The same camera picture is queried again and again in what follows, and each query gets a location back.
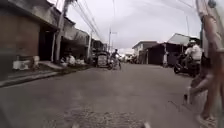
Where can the concrete kerb strip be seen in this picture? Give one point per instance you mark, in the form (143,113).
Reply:
(26,77)

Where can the grey concrete road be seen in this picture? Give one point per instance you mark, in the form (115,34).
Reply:
(116,93)

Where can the vehicle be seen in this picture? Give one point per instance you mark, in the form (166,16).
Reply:
(102,60)

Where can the utility pole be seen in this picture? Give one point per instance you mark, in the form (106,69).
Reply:
(59,36)
(89,46)
(109,40)

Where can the person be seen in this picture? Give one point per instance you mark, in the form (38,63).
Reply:
(195,52)
(115,54)
(210,66)

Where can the dark motorcycle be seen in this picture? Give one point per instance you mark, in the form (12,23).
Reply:
(181,68)

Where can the bicycle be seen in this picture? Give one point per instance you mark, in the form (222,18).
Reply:
(110,66)

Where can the heap of white sacks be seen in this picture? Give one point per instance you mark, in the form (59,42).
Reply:
(70,60)

